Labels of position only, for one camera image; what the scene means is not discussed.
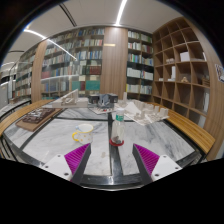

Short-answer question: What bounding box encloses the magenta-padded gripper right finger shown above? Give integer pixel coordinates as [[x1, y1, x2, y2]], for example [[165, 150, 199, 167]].
[[131, 143, 184, 186]]

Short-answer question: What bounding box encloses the white ramp architectural model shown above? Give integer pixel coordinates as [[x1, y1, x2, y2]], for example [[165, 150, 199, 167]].
[[51, 89, 89, 109]]

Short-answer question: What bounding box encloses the tall bookshelf wall with books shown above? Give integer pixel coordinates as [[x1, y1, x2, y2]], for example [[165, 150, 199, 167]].
[[9, 27, 155, 103]]

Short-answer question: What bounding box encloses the brown model on wooden board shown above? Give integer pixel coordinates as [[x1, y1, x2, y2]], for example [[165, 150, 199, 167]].
[[15, 107, 63, 133]]

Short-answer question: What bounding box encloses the flat round red coaster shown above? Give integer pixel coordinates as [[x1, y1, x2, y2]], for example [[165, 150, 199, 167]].
[[109, 138, 125, 148]]

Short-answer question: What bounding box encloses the wooden cubby shelf unit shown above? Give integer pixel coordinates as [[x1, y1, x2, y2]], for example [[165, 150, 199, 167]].
[[151, 17, 224, 161]]

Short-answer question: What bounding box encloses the clear plastic bottle green label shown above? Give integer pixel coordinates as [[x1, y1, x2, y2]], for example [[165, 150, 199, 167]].
[[110, 107, 126, 146]]

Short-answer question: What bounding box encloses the long ceiling light strip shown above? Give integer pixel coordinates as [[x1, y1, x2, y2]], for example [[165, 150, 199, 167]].
[[115, 0, 129, 26]]

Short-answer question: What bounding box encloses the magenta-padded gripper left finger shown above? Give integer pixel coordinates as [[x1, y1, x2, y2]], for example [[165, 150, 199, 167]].
[[40, 143, 92, 186]]

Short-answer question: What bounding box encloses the white city architectural model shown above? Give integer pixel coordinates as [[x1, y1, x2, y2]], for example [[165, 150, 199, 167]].
[[114, 92, 170, 127]]

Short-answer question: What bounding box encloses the white mug yellow handle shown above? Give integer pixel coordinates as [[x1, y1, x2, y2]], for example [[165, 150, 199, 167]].
[[72, 123, 95, 145]]

